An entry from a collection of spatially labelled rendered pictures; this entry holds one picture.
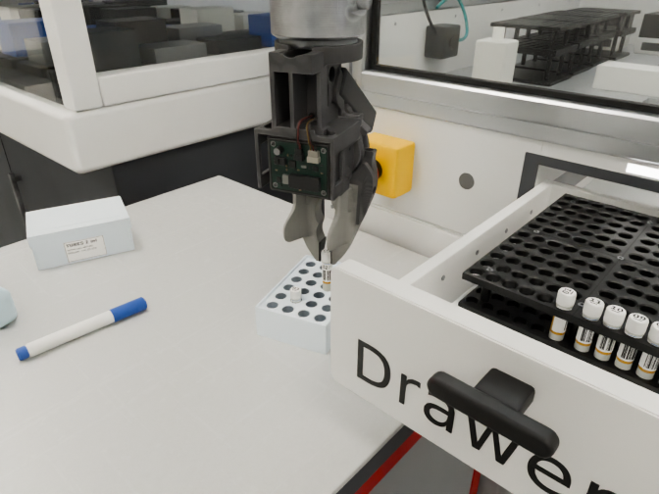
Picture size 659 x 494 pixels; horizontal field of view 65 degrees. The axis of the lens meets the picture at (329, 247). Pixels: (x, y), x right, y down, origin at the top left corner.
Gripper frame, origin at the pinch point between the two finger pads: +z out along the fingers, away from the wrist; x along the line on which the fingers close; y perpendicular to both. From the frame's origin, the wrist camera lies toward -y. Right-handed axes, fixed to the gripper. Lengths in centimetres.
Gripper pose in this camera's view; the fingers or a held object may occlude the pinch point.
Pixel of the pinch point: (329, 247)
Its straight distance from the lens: 53.1
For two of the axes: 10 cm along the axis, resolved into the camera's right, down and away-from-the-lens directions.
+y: -4.0, 4.4, -8.0
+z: 0.0, 8.8, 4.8
